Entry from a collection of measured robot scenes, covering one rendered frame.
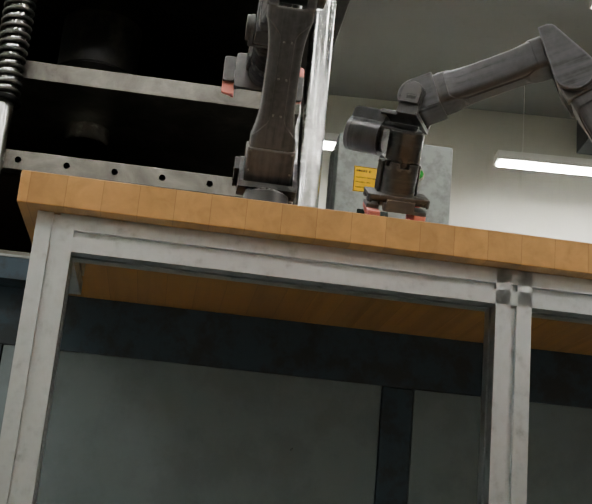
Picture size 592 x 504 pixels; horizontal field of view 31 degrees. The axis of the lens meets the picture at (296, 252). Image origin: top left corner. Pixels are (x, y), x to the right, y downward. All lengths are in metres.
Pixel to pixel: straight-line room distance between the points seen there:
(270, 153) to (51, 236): 0.36
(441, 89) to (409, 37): 6.55
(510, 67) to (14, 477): 0.99
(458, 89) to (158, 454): 0.74
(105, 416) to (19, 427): 0.43
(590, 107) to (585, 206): 7.63
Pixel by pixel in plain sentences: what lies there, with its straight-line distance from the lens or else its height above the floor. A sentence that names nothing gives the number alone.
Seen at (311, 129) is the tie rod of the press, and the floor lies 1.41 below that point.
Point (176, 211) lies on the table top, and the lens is 1.26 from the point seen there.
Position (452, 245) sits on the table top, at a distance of 1.31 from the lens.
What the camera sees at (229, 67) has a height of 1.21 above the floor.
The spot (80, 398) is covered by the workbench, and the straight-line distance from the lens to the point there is 1.67.
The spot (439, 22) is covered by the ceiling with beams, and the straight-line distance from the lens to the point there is 8.09.
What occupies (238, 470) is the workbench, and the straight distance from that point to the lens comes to 1.66.
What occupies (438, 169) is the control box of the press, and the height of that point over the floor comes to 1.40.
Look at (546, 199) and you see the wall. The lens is 9.25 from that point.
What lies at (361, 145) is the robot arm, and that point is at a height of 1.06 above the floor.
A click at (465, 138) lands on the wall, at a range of 9.29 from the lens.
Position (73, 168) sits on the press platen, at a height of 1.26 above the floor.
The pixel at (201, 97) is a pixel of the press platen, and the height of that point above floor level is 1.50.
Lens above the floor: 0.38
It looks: 17 degrees up
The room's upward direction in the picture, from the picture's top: 5 degrees clockwise
